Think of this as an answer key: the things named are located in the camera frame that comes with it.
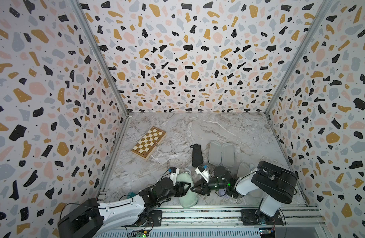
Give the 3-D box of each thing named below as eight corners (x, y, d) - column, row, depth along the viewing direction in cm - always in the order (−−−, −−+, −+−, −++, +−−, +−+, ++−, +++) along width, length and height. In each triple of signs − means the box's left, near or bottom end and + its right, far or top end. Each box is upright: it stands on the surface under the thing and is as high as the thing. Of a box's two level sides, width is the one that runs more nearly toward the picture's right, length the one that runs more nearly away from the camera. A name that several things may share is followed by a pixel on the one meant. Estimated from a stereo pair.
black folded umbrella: (192, 167, 94) (193, 165, 92) (190, 146, 104) (190, 144, 102) (203, 166, 94) (204, 164, 93) (200, 145, 105) (200, 143, 103)
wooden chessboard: (131, 152, 100) (130, 150, 98) (153, 128, 114) (152, 125, 111) (146, 160, 97) (144, 158, 94) (166, 134, 110) (166, 132, 108)
